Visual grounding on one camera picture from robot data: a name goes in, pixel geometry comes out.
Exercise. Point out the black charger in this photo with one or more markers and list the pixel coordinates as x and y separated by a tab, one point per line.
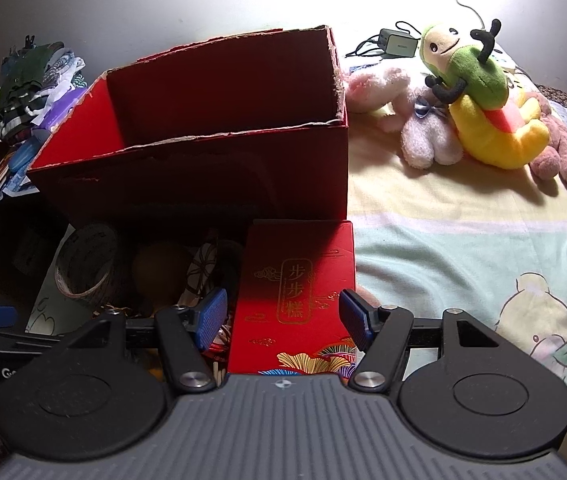
399	42

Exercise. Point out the white power strip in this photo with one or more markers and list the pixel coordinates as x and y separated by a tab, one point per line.
506	62

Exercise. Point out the black power adapter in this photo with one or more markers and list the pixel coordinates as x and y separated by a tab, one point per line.
363	47

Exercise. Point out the yellow plush toy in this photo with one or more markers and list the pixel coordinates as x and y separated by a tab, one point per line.
493	145

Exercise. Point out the printed bed sheet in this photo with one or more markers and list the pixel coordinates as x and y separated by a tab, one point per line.
438	240

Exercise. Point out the large red cardboard box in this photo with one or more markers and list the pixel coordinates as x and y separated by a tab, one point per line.
188	180

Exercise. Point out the brown pink plush toy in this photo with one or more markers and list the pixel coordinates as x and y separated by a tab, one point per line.
558	160

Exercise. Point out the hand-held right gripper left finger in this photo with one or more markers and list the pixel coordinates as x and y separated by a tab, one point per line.
212	317

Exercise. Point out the blue checkered cloth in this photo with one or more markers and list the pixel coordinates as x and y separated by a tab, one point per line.
13	187

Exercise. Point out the pale pink plush rabbit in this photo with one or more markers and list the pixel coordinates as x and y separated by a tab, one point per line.
426	140

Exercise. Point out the pile of clothes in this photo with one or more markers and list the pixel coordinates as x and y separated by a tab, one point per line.
33	75

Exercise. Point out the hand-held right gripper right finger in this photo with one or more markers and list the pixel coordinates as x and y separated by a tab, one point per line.
358	317

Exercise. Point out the green plush toy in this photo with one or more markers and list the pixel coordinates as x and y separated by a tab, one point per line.
478	75

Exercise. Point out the packing tape roll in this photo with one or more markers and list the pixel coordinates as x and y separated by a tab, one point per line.
88	239

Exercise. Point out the brown gourd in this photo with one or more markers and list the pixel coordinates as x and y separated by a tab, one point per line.
156	270

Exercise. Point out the blue glasses case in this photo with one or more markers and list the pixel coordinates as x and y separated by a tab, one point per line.
21	156

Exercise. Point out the small red gift box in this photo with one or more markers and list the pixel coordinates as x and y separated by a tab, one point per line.
288	260

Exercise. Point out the purple tissue pack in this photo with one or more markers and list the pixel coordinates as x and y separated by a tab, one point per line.
61	110

